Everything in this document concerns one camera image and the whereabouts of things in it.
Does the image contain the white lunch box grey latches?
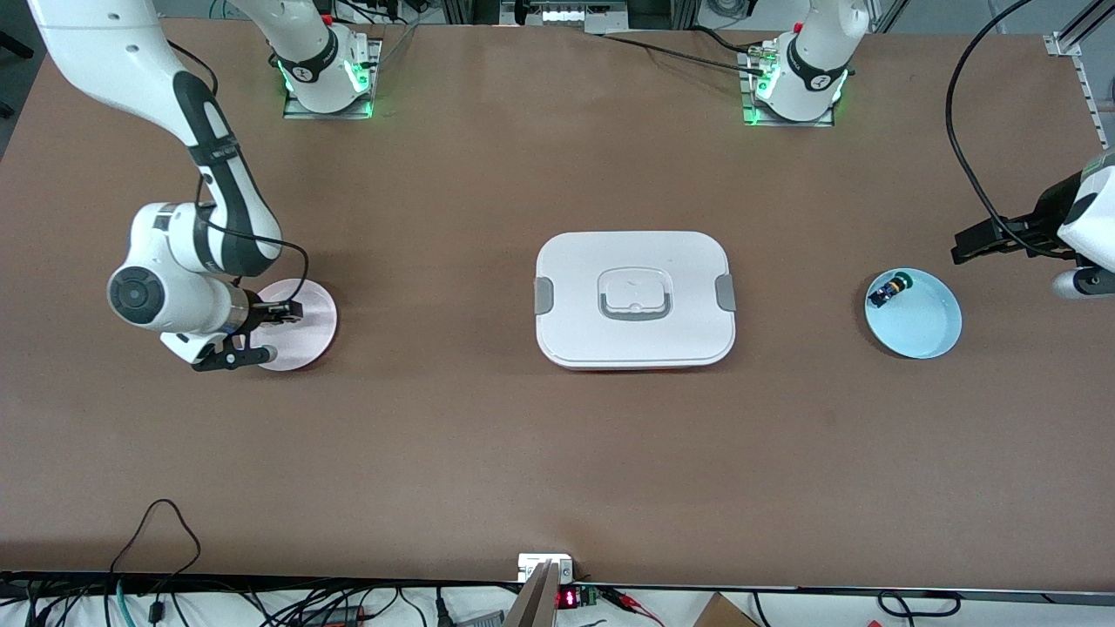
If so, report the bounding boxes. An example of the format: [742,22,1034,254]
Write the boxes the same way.
[534,231,738,373]

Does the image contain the pink round plate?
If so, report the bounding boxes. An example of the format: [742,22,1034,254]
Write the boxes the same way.
[251,279,339,373]

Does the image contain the light blue round plate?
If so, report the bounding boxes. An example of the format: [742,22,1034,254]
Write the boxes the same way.
[864,267,963,360]

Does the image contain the silver device with lit strip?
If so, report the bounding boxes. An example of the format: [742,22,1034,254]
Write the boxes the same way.
[500,0,630,36]

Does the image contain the brown cardboard piece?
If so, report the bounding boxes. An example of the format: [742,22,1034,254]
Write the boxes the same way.
[692,592,760,627]

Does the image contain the red black clip leads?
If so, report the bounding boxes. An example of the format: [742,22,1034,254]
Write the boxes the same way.
[599,587,668,627]

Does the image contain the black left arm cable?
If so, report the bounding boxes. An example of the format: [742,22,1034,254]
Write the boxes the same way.
[945,0,1079,259]

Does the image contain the perforated aluminium bracket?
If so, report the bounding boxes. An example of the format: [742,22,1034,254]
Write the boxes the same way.
[1044,33,1112,145]

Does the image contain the aluminium frame profile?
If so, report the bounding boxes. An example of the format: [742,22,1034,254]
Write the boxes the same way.
[1052,0,1115,55]

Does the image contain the thin black looped cable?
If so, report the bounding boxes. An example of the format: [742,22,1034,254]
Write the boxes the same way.
[108,498,203,602]

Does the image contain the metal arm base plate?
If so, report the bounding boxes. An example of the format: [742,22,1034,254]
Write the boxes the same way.
[738,44,837,128]
[282,38,384,121]

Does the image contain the white mount plate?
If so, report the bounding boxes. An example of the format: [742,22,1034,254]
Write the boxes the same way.
[517,553,577,585]

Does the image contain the black coiled cable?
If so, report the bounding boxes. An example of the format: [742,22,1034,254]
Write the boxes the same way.
[875,590,964,620]

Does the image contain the black cable on table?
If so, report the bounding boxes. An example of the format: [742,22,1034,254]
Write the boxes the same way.
[599,26,769,76]

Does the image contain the grey mount beam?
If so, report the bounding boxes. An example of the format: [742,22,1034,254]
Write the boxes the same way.
[503,561,562,627]

